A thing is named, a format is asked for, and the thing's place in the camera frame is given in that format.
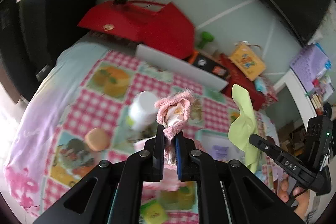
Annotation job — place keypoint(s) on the purple perforated basket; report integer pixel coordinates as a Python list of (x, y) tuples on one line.
[(310, 64)]

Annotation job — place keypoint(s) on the white medicine bottle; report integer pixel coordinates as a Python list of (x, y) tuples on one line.
[(142, 112)]

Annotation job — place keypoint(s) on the dark red carton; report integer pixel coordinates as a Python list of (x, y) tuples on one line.
[(258, 99)]

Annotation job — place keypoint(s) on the yellow handled gift box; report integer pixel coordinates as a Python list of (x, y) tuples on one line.
[(247, 60)]

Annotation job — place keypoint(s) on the light green cloth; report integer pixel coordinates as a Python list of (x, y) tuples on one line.
[(244, 126)]

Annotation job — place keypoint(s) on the white foam board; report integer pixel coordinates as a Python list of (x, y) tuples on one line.
[(170, 63)]

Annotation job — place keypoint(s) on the checkered picture tablecloth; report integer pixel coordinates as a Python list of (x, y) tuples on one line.
[(93, 87)]

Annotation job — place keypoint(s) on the beige round sponge puff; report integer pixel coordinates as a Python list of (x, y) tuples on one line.
[(97, 139)]

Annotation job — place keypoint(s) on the black cabinet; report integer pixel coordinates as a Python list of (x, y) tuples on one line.
[(34, 33)]

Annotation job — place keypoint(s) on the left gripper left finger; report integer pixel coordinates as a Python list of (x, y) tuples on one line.
[(111, 193)]

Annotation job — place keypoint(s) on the black orange box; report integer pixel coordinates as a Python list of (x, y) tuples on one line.
[(207, 63)]

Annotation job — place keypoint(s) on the white teal-edged tray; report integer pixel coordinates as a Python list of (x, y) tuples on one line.
[(219, 146)]

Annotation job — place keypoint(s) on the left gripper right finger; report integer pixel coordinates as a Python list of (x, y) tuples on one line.
[(228, 192)]

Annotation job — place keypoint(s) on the green tissue pack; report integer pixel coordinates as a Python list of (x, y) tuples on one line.
[(153, 213)]

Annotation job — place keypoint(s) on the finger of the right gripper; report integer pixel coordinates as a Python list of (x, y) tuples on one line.
[(271, 150)]

